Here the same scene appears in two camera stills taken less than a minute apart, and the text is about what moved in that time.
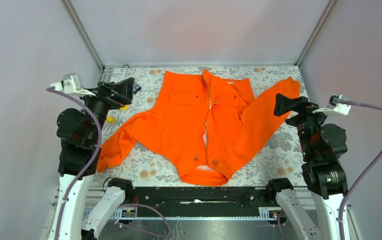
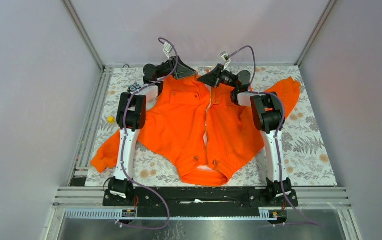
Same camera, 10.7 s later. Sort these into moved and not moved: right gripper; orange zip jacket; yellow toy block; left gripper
Moved: left gripper; right gripper
Not moved: yellow toy block; orange zip jacket
